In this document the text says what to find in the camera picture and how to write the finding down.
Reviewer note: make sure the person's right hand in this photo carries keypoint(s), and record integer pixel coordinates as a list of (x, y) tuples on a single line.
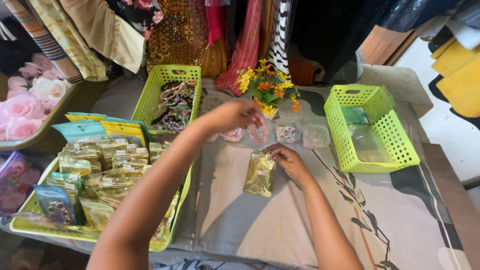
[(288, 161)]

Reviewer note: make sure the person's left hand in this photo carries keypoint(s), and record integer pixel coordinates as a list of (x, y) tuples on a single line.
[(232, 114)]

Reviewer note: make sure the person's left fingers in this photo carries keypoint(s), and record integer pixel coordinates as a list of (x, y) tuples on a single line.
[(258, 123)]

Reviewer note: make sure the person's right fingers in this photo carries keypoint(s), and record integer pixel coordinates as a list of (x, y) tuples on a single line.
[(273, 153)]

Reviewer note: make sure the gold zip pouch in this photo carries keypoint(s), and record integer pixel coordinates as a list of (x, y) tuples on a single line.
[(259, 174)]

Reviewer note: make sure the clear bead container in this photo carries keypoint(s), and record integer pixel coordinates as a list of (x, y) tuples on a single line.
[(315, 135), (287, 133), (258, 133), (233, 134), (289, 110)]

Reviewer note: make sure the orange yellow artificial flowers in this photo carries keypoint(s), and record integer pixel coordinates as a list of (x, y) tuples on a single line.
[(267, 88)]

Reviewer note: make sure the patterned grey table cloth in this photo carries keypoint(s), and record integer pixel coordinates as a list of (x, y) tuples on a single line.
[(337, 210)]

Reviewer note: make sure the empty green plastic basket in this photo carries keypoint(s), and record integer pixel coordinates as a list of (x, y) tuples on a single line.
[(369, 127)]

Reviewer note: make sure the rack of hanging clothes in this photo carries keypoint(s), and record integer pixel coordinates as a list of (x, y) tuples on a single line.
[(180, 33)]

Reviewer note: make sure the stack of teal yellow pouches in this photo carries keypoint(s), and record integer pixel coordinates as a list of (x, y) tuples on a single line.
[(101, 127)]

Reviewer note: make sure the green basket of gold pouches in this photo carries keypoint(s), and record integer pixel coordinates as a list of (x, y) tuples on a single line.
[(97, 195)]

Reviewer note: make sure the yellow fabric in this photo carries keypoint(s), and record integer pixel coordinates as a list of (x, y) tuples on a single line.
[(455, 75)]

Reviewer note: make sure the tray of pink roses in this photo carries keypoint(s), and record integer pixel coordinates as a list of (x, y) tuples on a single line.
[(26, 101)]

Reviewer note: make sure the purple floral bag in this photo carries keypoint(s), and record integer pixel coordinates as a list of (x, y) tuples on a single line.
[(17, 183)]

